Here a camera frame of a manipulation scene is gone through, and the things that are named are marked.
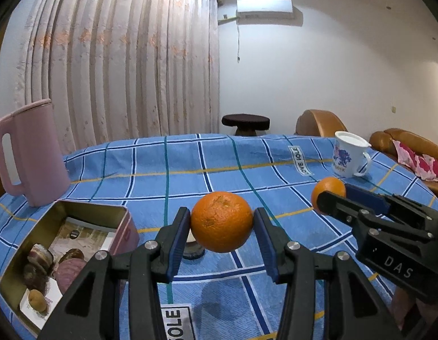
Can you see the cut dark fruit front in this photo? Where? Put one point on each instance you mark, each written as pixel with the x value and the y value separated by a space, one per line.
pixel 192 250

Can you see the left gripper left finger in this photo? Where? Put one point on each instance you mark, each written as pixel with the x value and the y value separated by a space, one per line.
pixel 90 308

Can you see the pink floral curtain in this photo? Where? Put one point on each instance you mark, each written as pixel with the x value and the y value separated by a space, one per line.
pixel 121 69

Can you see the dark round stool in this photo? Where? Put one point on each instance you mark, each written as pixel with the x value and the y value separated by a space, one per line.
pixel 247 125

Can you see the person right hand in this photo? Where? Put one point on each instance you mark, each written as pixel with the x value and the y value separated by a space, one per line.
pixel 402 303

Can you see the brown leather sofa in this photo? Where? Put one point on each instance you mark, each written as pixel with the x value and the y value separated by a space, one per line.
pixel 382 141

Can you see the paper leaflet in tin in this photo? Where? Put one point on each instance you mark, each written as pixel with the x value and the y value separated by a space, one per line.
pixel 49 270

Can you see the blue plaid tablecloth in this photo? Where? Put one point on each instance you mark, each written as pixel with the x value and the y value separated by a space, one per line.
pixel 230 295

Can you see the white blue floral mug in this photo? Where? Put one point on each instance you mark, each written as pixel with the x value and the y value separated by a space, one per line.
pixel 350 156

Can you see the cut dark fruit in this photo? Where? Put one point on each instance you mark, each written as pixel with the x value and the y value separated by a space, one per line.
pixel 192 250
pixel 41 256

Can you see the white air conditioner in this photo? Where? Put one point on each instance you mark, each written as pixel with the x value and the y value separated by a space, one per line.
pixel 264 9

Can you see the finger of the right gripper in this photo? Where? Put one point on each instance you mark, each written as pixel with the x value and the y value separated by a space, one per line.
pixel 399 209
pixel 356 215

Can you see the dark mangosteen with stem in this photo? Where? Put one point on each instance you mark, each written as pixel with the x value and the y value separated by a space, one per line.
pixel 72 254

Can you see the large orange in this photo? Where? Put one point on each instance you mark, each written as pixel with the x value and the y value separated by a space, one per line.
pixel 221 221

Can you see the purple passion fruit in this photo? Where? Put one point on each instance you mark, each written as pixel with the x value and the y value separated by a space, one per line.
pixel 67 272

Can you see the pink metal tin box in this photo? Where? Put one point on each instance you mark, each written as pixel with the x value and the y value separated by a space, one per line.
pixel 126 238

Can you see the brown leather chair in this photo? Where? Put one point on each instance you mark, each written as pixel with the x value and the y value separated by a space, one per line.
pixel 319 123

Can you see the cut dark fruit back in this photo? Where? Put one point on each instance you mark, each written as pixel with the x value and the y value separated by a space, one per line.
pixel 41 256

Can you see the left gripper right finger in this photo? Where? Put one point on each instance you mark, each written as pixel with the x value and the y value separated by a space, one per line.
pixel 352 307

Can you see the small yellow fruit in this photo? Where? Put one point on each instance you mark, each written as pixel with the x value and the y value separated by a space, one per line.
pixel 37 301

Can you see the pink electric kettle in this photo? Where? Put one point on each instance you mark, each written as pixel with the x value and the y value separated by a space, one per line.
pixel 37 154

